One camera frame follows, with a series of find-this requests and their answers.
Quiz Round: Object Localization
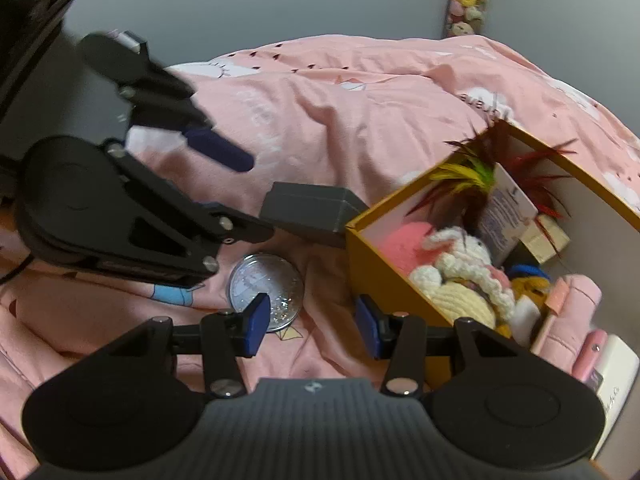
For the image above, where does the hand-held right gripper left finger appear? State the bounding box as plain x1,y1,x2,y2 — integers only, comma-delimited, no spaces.
107,294,271,398

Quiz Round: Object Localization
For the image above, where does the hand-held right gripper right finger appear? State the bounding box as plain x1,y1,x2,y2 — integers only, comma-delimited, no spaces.
355,295,521,397

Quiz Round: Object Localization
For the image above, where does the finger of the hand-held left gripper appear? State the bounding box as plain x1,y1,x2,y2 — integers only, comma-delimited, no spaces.
107,142,275,276
120,60,256,173

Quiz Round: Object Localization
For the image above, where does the round silver glitter tin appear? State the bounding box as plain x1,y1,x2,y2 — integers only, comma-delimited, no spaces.
227,253,305,334

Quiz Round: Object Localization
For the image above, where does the orange cardboard box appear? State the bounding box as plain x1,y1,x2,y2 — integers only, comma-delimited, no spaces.
345,121,640,476

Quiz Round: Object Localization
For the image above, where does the grey box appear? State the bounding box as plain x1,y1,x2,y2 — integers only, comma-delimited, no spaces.
260,181,368,248

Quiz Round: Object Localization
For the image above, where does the pink plush ball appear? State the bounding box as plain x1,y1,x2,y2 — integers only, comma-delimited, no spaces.
377,221,441,276

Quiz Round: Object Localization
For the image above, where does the white crochet bunny toy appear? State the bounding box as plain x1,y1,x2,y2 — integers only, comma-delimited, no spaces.
409,226,516,333

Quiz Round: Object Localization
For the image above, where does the yellow plush toy blue hat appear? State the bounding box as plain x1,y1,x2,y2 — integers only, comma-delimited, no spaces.
497,262,553,341

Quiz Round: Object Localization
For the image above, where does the white printed tag card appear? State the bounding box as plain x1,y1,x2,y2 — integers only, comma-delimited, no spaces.
477,162,538,256

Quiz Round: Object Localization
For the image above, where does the red feather cat toy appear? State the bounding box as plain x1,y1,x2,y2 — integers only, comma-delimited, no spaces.
405,127,581,241

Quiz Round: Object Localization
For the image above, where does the gold box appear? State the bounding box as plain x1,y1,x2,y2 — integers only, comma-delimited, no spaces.
517,219,571,265

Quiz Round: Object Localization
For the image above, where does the pink fabric pouch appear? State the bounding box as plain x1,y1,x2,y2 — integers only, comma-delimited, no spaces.
531,274,603,361

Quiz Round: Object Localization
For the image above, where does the white rectangular box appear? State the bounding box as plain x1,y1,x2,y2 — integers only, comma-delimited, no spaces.
585,332,632,418

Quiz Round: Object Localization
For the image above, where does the pink printed blanket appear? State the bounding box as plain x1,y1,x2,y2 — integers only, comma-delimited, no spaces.
0,34,640,480

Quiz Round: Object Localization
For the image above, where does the black cable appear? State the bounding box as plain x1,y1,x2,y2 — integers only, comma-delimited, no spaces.
0,252,36,285

